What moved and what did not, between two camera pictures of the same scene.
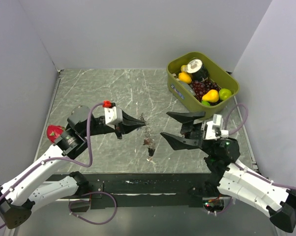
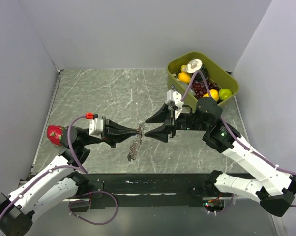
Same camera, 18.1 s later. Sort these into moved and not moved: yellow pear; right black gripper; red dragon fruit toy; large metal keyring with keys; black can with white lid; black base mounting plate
Moved: right black gripper; large metal keyring with keys
Not moved: yellow pear; black can with white lid; black base mounting plate; red dragon fruit toy
